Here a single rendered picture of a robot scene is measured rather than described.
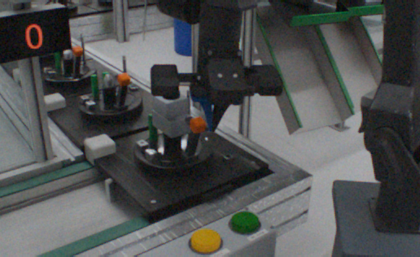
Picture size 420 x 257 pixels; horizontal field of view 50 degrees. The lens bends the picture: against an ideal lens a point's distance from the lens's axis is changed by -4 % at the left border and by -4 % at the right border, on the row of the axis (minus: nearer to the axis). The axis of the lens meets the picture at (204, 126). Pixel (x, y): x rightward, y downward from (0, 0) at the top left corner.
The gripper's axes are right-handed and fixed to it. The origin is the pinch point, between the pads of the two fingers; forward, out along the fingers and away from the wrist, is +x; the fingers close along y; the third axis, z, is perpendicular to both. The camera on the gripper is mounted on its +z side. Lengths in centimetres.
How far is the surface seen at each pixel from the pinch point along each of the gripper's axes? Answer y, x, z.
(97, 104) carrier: -20.1, 15.1, -28.9
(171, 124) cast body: -5.8, 5.7, -5.4
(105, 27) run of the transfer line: -25, 35, -129
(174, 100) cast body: -5.2, 2.5, -7.8
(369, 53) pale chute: 39.1, 2.5, -29.1
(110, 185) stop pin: -16.0, 14.7, -1.2
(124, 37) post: -17, 37, -122
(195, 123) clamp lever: -2.3, 3.2, -1.7
